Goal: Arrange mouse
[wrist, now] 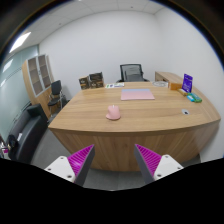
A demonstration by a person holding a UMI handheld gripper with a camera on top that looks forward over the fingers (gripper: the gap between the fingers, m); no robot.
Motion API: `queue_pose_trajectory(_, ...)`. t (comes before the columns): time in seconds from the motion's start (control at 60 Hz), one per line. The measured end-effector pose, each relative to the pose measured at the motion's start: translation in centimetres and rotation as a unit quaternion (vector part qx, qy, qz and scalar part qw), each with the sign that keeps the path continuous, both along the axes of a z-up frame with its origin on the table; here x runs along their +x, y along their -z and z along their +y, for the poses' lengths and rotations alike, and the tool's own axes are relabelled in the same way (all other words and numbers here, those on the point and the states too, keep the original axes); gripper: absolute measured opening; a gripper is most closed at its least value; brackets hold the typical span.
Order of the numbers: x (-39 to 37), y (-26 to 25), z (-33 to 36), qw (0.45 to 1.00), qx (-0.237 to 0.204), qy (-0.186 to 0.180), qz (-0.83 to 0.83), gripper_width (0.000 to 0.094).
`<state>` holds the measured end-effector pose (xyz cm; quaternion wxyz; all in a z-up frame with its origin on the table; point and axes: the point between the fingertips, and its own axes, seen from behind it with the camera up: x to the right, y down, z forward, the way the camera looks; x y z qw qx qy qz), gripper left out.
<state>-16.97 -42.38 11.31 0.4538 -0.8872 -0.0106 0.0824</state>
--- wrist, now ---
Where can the orange wooden box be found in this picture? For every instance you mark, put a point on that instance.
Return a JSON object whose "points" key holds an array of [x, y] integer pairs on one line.
{"points": [[175, 86]]}

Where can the wooden bookcase cabinet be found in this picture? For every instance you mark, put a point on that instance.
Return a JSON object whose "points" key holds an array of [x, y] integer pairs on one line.
{"points": [[38, 79]]}

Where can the wooden side cabinet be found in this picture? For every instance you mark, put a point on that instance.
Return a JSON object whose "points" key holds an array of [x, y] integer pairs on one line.
{"points": [[167, 77]]}

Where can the blue small box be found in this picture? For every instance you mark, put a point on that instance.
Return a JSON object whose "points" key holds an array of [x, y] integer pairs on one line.
{"points": [[190, 98]]}

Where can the black leather sofa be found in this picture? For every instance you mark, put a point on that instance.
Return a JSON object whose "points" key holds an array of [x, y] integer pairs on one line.
{"points": [[26, 134]]}

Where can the ceiling light panel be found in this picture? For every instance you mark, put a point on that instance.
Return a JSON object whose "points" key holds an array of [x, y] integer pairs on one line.
{"points": [[19, 42]]}

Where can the black visitor chair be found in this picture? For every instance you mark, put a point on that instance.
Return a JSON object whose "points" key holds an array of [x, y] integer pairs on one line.
{"points": [[56, 95]]}

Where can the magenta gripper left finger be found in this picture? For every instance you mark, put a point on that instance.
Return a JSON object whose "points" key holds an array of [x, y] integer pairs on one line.
{"points": [[75, 167]]}

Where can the purple sign stand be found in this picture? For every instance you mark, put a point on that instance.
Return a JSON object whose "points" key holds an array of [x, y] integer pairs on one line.
{"points": [[187, 83]]}

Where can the small grey desk socket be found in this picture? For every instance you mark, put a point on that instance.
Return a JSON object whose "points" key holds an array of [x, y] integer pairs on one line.
{"points": [[185, 112]]}

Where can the dark photo frame left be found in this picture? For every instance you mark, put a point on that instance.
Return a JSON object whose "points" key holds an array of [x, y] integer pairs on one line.
{"points": [[84, 83]]}

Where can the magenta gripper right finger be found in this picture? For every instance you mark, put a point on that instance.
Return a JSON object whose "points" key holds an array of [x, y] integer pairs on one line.
{"points": [[154, 166]]}

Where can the white paper booklet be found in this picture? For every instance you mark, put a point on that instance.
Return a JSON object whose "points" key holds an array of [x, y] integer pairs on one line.
{"points": [[115, 85]]}

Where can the green box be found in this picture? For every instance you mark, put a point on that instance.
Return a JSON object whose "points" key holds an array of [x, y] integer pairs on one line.
{"points": [[196, 98]]}

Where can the pink computer mouse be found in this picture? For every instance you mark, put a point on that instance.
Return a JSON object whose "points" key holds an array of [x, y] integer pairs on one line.
{"points": [[113, 113]]}

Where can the black mesh office chair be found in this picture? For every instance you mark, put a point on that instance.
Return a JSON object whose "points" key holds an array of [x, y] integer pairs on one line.
{"points": [[131, 73]]}

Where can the wooden office desk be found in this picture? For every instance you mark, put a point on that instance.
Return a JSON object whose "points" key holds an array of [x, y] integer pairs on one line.
{"points": [[157, 124]]}

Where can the white round plate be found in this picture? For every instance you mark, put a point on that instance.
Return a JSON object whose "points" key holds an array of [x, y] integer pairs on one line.
{"points": [[160, 84]]}

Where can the pink mouse pad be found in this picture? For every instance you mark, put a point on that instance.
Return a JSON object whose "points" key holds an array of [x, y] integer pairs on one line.
{"points": [[137, 94]]}

